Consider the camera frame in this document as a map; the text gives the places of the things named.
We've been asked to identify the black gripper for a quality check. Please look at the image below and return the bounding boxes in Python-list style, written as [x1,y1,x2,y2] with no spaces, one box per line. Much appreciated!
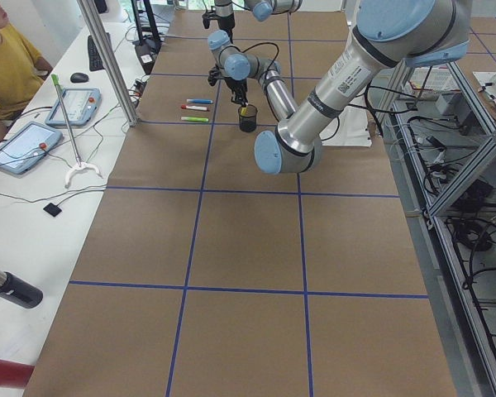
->
[215,3,236,41]
[225,78,248,107]

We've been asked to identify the red whiteboard marker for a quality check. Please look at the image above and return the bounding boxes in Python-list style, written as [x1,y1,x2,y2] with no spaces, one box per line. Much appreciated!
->
[180,104,209,112]

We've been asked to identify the blue marker pen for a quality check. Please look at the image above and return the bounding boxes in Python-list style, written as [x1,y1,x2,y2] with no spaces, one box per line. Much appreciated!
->
[186,98,214,104]

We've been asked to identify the green highlighter pen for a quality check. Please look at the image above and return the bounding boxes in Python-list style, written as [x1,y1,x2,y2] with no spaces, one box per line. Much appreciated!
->
[180,117,209,123]

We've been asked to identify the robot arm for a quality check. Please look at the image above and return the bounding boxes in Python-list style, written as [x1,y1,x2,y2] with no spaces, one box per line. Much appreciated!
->
[207,1,472,175]
[202,0,303,41]

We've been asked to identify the black mesh pen cup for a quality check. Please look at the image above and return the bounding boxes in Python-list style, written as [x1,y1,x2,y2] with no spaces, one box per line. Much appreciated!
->
[238,104,258,133]

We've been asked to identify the dark brown box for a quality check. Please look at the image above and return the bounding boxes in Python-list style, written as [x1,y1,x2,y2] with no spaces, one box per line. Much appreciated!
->
[133,37,162,75]

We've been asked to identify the black keyboard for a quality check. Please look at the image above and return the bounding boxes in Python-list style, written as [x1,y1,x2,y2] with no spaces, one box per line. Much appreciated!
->
[87,35,104,72]

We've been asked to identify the far teach pendant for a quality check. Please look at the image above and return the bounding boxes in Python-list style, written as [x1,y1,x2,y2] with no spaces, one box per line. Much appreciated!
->
[45,88,102,128]

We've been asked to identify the teach pendant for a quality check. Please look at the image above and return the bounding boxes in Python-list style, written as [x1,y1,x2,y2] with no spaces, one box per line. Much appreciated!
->
[45,88,102,128]
[0,122,63,175]

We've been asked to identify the black computer mouse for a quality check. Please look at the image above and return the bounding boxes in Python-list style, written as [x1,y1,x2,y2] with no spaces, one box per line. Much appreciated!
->
[69,72,89,84]

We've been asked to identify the brown paper table mat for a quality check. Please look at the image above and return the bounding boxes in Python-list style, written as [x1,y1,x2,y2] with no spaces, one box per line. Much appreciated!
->
[26,11,456,396]

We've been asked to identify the near teach pendant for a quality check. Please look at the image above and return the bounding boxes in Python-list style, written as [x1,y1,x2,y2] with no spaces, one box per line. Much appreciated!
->
[0,122,63,175]

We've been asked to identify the small black square pad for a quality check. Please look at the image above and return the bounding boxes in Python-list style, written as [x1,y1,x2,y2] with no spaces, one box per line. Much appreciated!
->
[43,203,62,218]

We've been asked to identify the man in yellow shirt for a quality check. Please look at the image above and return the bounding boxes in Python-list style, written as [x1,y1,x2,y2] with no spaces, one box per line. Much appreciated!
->
[0,5,53,140]

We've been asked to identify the black thermos bottle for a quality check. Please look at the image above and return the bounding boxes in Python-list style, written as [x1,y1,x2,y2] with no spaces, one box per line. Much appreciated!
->
[0,270,43,309]

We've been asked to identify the red bottle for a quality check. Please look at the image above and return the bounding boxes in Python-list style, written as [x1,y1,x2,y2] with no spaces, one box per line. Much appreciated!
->
[0,359,35,389]

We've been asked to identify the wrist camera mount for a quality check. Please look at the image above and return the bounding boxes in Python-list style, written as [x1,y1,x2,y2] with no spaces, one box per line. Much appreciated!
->
[202,6,217,30]
[207,68,222,87]

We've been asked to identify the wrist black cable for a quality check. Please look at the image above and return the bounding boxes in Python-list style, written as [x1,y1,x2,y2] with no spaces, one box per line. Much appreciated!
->
[241,41,283,78]

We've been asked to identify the aluminium frame post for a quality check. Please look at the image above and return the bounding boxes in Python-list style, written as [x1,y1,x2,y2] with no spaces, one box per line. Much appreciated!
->
[77,0,138,127]

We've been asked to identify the reacher stick green handle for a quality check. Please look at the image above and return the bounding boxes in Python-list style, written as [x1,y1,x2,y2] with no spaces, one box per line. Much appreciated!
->
[50,74,102,189]

